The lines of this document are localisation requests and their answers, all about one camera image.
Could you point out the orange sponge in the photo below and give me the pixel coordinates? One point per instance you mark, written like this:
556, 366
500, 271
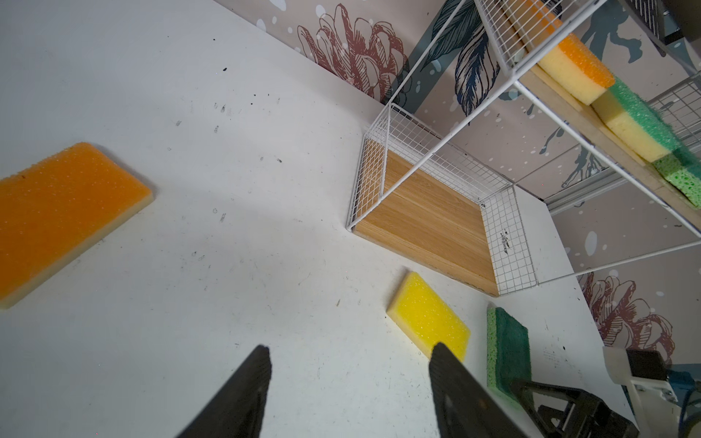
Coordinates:
56, 209
570, 63

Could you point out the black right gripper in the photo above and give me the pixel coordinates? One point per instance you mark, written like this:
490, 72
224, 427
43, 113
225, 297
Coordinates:
585, 415

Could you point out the light green sponge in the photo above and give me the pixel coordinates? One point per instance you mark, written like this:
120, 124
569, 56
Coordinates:
635, 123

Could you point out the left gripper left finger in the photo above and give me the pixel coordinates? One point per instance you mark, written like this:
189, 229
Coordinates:
238, 409

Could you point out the middle wooden shelf board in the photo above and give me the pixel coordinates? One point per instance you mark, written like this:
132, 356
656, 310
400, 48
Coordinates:
583, 124

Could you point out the dark green sponge front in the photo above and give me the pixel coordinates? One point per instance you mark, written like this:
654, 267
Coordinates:
682, 169

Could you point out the dark green sponge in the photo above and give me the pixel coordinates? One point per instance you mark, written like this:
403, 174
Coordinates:
682, 169
508, 353

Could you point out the yellow sponge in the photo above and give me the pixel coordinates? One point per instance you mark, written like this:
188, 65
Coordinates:
426, 319

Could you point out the white wire three-tier shelf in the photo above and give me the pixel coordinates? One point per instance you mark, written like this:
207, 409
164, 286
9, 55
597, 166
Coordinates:
455, 112

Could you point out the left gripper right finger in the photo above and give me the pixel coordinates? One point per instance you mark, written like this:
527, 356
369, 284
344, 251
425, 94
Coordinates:
463, 407

